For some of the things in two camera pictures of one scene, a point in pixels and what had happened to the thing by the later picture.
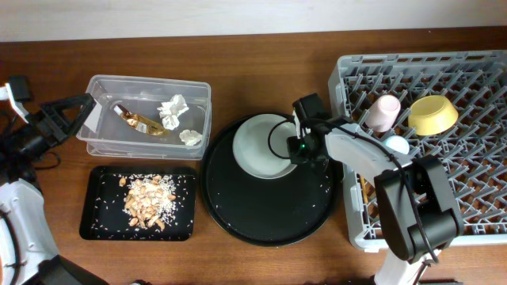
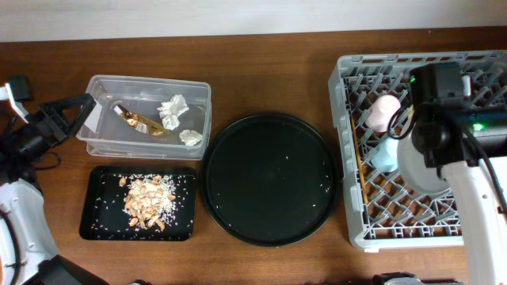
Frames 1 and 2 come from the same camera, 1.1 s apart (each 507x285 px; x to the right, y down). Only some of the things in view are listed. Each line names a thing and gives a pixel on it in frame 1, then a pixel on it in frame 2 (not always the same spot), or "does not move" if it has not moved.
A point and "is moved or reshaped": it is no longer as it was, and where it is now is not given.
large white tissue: (170, 110) does not move
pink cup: (383, 113) does not move
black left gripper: (42, 123) does not move
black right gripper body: (299, 149) to (418, 136)
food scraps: (150, 201) does not move
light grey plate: (260, 146) is moved or reshaped
